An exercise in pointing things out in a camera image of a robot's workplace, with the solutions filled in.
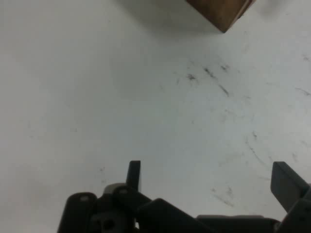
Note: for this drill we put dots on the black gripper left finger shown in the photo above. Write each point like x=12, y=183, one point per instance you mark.
x=116, y=208

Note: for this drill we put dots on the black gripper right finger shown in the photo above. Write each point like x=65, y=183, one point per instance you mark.
x=286, y=187

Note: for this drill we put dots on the wooden drawer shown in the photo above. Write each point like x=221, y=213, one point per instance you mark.
x=218, y=12

